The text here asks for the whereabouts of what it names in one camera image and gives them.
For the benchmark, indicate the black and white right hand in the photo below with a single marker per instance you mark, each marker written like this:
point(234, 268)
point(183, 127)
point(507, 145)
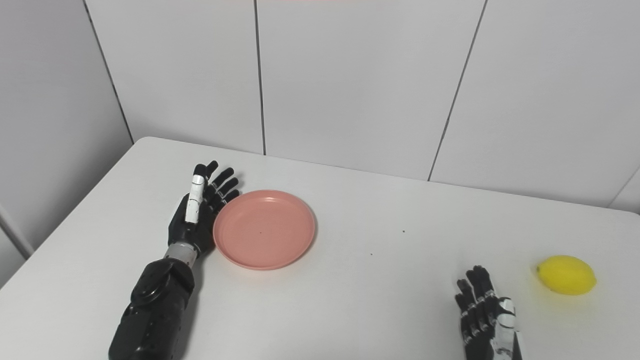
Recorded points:
point(482, 342)

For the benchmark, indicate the black and white left hand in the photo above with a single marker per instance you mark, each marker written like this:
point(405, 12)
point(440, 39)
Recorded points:
point(187, 232)

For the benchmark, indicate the pink round plate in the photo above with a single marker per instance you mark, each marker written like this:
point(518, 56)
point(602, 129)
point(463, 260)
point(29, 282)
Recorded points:
point(264, 231)

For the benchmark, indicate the yellow lemon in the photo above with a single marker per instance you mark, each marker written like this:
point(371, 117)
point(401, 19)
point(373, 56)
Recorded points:
point(566, 275)

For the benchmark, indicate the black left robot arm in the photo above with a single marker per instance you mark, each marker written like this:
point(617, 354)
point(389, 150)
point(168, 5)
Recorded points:
point(155, 310)

